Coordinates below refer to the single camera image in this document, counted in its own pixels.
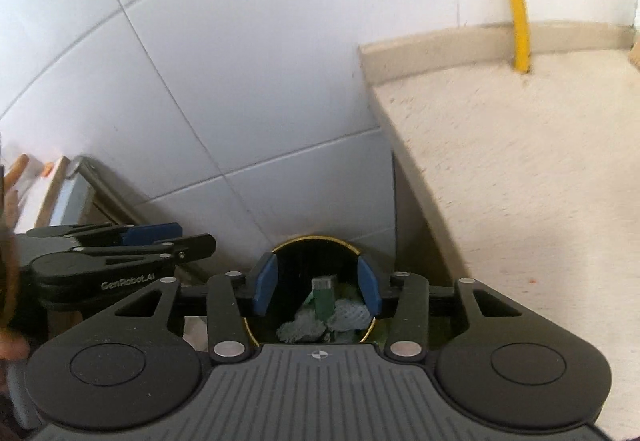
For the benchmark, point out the black trash bin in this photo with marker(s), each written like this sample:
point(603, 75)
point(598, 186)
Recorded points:
point(299, 261)

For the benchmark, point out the person left hand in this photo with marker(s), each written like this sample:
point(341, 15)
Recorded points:
point(14, 347)

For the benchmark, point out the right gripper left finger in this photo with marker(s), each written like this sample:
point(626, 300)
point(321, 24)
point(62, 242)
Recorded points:
point(233, 300)

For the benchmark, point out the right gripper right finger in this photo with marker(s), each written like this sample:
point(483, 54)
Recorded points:
point(402, 301)

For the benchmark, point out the green white milk carton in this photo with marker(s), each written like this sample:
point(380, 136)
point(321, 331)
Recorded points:
point(323, 297)

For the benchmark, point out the white foam fruit net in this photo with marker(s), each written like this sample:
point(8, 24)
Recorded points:
point(349, 315)

